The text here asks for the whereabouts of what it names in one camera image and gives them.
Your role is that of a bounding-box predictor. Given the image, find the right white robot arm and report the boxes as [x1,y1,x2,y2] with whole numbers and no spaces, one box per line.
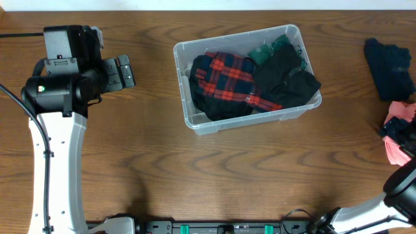
[315,117,415,233]

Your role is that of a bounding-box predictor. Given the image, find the dark navy garment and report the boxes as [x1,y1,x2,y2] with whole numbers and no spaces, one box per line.
[364,38,415,101]

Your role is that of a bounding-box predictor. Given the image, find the dark green-black garment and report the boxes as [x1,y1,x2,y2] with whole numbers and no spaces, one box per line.
[253,44,321,111]

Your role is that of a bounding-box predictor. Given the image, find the black mounting rail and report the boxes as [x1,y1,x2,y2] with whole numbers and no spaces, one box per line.
[86,213,389,234]

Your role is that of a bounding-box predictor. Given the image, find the green garment with tape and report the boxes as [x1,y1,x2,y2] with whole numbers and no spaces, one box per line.
[247,34,307,73]

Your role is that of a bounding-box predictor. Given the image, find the clear plastic storage bin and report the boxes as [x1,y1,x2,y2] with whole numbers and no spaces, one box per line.
[173,24,322,135]

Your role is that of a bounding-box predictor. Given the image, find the red plaid flannel shirt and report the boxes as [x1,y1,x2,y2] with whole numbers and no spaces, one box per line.
[194,51,284,113]

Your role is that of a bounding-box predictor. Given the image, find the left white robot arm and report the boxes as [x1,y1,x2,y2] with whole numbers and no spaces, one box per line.
[21,25,136,234]

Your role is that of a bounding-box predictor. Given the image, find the pink white printed garment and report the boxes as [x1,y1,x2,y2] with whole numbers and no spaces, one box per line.
[378,101,415,166]

